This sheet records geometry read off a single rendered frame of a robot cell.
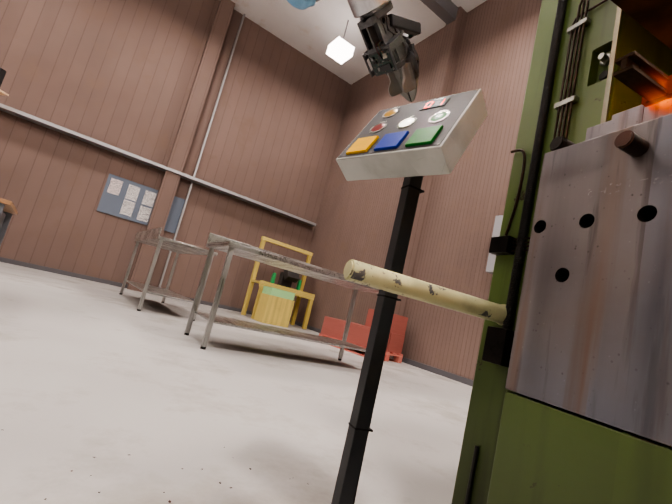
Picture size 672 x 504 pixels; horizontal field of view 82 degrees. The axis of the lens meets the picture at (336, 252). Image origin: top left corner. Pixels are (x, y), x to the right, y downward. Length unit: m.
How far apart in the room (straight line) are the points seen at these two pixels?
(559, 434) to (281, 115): 9.91
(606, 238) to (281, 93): 10.00
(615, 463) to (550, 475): 0.10
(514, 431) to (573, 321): 0.20
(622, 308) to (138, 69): 9.37
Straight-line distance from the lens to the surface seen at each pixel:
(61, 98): 9.26
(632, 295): 0.67
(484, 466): 1.08
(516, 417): 0.75
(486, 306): 0.99
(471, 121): 1.12
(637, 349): 0.66
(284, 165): 9.99
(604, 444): 0.67
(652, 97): 0.84
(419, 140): 1.02
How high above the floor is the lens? 0.53
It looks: 9 degrees up
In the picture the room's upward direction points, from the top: 14 degrees clockwise
